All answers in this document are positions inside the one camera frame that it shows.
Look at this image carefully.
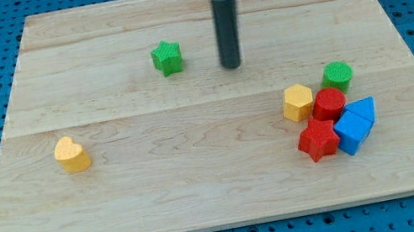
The green cylinder block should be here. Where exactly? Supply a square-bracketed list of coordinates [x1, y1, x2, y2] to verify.
[321, 61, 353, 93]

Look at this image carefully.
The light wooden board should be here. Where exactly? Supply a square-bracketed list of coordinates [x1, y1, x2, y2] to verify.
[0, 0, 414, 232]

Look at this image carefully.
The red star block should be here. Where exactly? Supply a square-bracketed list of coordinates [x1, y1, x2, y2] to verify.
[298, 117, 340, 163]

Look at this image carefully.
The yellow heart block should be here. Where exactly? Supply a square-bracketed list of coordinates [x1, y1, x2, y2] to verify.
[54, 136, 92, 173]

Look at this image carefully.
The yellow hexagon block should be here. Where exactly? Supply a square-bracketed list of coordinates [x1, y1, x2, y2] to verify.
[283, 84, 314, 123]

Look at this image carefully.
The green star block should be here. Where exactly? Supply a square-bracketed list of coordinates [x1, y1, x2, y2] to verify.
[150, 41, 183, 77]

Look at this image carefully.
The red cylinder block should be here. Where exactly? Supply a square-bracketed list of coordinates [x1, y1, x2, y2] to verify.
[312, 87, 346, 122]

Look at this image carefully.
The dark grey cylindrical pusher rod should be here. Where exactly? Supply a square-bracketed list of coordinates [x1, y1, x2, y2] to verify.
[211, 0, 242, 70]

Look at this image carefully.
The blue triangle block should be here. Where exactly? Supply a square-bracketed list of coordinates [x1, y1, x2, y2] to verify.
[343, 97, 376, 124]

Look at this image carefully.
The blue cube block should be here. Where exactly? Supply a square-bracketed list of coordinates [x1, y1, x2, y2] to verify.
[334, 111, 374, 156]

